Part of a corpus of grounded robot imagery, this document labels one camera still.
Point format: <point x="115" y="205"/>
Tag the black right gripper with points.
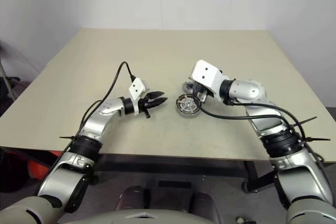
<point x="202" y="93"/>

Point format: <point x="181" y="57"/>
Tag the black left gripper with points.
<point x="145" y="103"/>

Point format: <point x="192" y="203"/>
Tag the silver spoked rotor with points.
<point x="187" y="104"/>

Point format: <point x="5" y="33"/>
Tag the round motor housing copper windings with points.
<point x="187" y="113"/>

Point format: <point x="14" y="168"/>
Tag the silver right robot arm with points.
<point x="244" y="90"/>

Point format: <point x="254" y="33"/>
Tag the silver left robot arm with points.
<point x="99" y="119"/>

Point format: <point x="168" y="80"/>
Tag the dark rounded knee shape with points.
<point x="134" y="199"/>
<point x="203" y="203"/>

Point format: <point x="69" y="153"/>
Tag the silver robot torso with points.
<point x="105" y="218"/>

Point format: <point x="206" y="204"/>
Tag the orange bag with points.
<point x="42" y="166"/>

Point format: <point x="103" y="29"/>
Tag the grey folding stand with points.
<point x="8" y="85"/>

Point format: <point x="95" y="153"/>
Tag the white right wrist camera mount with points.
<point x="207" y="74"/>

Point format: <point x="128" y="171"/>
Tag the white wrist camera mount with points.
<point x="207" y="74"/>
<point x="137" y="87"/>

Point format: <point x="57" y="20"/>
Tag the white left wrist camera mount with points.
<point x="137" y="87"/>

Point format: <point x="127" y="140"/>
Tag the black table frame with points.
<point x="170" y="165"/>

